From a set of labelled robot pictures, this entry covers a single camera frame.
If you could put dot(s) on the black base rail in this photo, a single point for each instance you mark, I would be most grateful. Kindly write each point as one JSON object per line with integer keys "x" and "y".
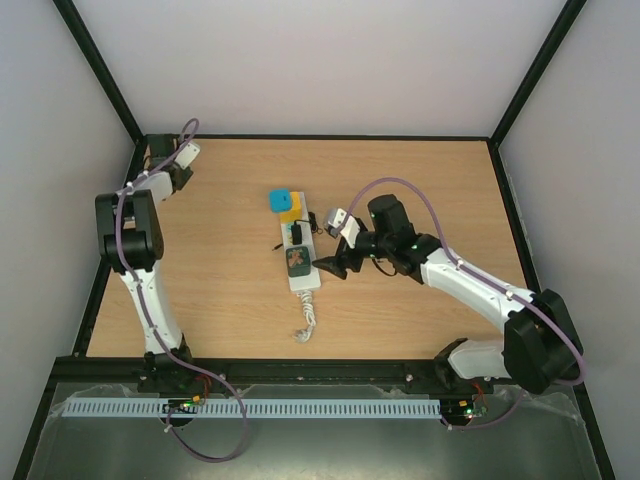
{"x": 409, "y": 376}

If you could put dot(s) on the white power strip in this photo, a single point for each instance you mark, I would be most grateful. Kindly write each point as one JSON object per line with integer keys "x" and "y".
{"x": 311, "y": 282}

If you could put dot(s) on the yellow cube plug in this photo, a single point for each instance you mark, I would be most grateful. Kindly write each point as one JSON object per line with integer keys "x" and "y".
{"x": 296, "y": 211}

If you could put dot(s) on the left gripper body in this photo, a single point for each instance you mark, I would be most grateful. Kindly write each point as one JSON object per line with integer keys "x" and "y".
{"x": 186, "y": 178}

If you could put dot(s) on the green dragon cube plug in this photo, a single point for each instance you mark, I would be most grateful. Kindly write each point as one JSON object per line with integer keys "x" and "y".
{"x": 298, "y": 261}

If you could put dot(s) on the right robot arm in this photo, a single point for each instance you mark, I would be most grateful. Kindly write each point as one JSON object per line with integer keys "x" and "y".
{"x": 538, "y": 346}

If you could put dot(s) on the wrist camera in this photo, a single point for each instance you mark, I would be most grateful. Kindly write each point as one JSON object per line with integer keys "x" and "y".
{"x": 187, "y": 155}
{"x": 339, "y": 223}

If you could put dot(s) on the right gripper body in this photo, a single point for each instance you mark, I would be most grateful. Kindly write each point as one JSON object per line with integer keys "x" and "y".
{"x": 350, "y": 252}

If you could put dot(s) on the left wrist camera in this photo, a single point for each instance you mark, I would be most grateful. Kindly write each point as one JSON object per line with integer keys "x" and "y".
{"x": 187, "y": 155}

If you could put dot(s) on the black adapter plug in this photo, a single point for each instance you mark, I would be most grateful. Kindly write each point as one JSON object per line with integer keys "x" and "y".
{"x": 296, "y": 234}

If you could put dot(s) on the blue cube plug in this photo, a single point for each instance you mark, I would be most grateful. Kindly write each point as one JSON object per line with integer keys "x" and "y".
{"x": 280, "y": 200}

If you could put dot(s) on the light blue slotted cable duct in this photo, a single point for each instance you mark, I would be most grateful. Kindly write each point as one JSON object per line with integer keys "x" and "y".
{"x": 254, "y": 408}

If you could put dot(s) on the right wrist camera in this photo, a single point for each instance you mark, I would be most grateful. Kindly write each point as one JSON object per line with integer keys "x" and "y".
{"x": 339, "y": 223}

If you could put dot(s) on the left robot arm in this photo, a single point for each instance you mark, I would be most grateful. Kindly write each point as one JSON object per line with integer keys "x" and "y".
{"x": 131, "y": 243}

